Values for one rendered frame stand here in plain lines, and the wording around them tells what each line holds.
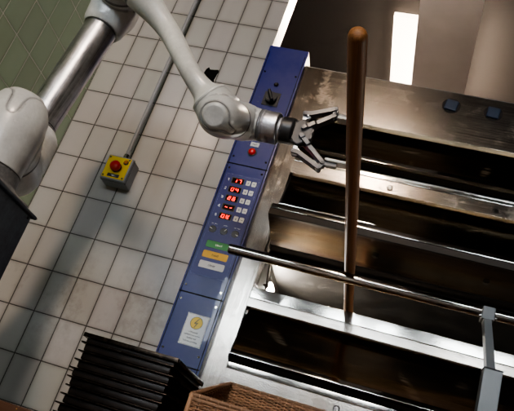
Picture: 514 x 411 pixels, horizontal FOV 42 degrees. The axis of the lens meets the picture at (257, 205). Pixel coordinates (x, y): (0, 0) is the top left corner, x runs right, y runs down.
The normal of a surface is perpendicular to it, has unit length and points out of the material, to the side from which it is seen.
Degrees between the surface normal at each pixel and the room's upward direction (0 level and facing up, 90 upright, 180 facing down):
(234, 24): 90
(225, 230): 90
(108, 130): 90
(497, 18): 180
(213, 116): 126
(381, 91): 90
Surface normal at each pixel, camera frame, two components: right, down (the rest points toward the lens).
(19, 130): 0.67, -0.14
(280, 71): -0.11, -0.44
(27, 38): 0.95, 0.22
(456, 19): -0.29, 0.87
